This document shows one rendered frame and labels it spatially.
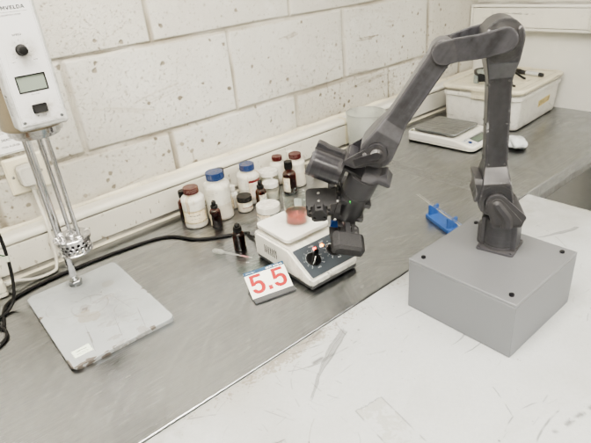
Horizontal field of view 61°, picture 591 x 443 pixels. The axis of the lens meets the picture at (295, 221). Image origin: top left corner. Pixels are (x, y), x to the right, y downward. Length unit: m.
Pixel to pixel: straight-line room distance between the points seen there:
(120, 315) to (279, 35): 0.94
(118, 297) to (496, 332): 0.73
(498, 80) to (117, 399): 0.78
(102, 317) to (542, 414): 0.79
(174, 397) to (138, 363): 0.12
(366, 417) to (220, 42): 1.05
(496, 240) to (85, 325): 0.78
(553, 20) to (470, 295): 1.47
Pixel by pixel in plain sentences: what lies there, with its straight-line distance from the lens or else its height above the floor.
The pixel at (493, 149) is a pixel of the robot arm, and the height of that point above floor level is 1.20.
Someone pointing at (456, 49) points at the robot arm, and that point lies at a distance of 0.83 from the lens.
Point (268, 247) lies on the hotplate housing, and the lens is 1.11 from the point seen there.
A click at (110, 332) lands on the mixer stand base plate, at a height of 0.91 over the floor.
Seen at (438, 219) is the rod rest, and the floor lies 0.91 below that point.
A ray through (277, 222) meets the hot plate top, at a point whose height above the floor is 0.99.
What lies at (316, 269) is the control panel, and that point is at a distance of 1.04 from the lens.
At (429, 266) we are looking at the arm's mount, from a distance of 0.92.
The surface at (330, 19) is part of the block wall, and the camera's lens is 1.73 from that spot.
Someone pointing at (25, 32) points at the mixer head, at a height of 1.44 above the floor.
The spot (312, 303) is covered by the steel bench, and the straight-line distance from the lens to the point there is 1.01.
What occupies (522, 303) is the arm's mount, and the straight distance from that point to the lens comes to 0.87.
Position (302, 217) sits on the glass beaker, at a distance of 1.09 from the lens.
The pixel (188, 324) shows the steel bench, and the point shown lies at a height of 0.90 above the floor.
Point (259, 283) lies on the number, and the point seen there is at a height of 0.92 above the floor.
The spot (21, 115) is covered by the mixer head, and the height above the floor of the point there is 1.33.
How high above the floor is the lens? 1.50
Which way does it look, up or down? 27 degrees down
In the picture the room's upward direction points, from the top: 6 degrees counter-clockwise
